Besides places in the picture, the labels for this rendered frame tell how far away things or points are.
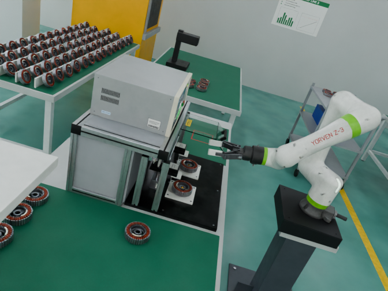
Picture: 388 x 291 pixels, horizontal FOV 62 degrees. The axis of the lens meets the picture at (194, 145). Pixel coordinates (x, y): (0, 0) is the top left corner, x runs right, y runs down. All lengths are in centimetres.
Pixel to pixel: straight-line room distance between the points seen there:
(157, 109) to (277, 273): 126
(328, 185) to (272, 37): 527
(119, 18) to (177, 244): 416
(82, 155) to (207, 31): 553
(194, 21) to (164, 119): 543
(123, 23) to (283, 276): 414
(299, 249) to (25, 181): 153
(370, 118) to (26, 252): 155
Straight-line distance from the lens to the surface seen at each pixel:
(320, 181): 185
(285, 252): 206
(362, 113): 169
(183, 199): 172
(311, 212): 192
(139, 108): 151
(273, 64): 696
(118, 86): 151
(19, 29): 538
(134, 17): 516
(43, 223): 154
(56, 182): 175
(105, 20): 531
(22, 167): 106
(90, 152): 155
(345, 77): 729
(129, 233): 147
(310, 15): 691
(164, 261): 145
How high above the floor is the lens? 182
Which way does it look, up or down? 28 degrees down
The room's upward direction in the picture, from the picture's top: 17 degrees clockwise
